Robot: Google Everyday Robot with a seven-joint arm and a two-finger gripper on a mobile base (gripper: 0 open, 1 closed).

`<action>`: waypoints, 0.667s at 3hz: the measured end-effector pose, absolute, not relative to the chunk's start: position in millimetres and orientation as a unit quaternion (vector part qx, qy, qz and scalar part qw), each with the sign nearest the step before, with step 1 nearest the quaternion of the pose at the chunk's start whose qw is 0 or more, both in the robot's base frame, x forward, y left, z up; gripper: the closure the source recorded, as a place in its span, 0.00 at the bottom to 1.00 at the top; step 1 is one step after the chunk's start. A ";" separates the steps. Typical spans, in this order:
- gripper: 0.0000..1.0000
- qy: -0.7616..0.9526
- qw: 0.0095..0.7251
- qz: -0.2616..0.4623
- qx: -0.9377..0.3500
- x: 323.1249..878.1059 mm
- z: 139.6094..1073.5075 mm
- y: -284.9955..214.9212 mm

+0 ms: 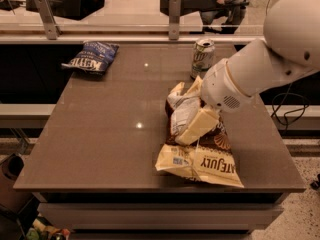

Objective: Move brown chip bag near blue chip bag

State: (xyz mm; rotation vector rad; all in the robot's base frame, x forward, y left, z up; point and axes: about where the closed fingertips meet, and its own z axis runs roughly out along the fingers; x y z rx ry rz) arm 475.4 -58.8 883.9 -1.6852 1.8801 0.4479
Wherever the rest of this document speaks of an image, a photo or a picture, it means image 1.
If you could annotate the colourful snack pile on floor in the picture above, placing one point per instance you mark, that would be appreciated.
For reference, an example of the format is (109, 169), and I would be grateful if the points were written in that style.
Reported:
(43, 230)

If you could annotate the brown Late July chip bag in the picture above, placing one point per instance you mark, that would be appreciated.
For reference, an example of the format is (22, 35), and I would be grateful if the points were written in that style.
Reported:
(197, 146)

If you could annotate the metal glass bracket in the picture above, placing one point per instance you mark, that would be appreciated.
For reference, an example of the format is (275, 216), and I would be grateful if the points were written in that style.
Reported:
(174, 19)
(52, 30)

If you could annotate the person seated in background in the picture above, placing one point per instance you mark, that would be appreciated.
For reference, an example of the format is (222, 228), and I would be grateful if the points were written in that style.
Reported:
(218, 16)

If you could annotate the green white soda can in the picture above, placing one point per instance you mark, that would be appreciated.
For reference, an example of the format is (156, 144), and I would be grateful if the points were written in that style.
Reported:
(203, 54)

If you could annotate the dark bin at left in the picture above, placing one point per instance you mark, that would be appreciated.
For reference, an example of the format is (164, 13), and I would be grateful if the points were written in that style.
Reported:
(10, 198)

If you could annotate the left metal glass bracket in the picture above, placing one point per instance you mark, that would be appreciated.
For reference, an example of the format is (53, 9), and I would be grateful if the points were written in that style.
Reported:
(52, 30)

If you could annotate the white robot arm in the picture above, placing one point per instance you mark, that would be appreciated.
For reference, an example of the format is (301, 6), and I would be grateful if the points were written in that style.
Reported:
(290, 50)

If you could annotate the middle metal glass bracket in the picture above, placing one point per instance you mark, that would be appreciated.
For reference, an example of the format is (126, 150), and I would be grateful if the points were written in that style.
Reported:
(174, 19)

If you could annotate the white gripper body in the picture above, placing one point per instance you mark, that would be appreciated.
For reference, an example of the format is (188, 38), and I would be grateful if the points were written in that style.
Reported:
(218, 85)

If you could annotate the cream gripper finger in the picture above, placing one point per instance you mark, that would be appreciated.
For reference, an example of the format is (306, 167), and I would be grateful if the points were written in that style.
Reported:
(204, 121)
(195, 88)

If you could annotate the blue Kettle chip bag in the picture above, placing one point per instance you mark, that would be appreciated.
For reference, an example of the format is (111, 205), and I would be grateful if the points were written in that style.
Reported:
(94, 58)

